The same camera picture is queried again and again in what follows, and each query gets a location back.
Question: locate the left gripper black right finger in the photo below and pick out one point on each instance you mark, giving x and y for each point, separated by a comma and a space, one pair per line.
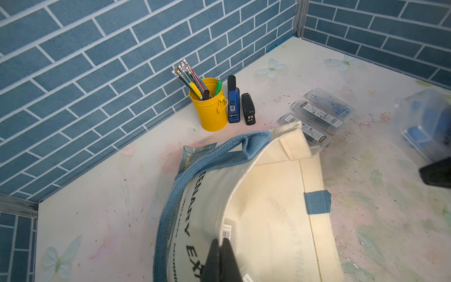
229, 271

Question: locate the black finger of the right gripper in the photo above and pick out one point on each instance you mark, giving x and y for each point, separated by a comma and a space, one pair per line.
437, 174

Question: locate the blue stapler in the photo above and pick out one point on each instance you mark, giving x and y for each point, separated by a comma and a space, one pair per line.
234, 100

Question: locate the clear compass set case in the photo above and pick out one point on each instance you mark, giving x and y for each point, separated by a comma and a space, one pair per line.
313, 135

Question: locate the cream canvas tote bag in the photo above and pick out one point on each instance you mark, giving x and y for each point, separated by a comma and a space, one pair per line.
269, 183

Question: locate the yellow pencil cup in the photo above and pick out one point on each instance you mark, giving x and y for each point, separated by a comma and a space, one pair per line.
213, 112

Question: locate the pencils in cup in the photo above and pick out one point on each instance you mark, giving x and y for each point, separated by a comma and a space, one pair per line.
186, 74

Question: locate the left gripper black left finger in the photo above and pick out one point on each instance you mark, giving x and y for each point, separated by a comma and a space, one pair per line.
212, 268

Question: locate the black stapler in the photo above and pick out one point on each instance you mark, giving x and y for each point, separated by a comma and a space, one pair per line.
248, 109

